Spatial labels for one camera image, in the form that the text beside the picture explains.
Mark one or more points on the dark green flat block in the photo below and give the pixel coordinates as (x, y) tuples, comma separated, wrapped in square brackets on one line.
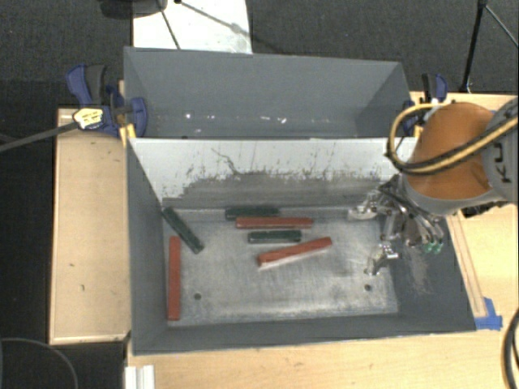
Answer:
[(251, 212), (275, 236), (182, 230)]

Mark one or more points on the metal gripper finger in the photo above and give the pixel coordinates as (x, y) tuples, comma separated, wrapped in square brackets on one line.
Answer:
[(383, 255), (363, 213)]

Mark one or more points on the grey metal bin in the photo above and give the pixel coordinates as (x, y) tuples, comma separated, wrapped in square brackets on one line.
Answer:
[(259, 290)]

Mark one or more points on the red-brown flat block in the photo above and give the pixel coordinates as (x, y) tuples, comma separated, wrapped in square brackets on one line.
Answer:
[(174, 278), (273, 222), (294, 251)]

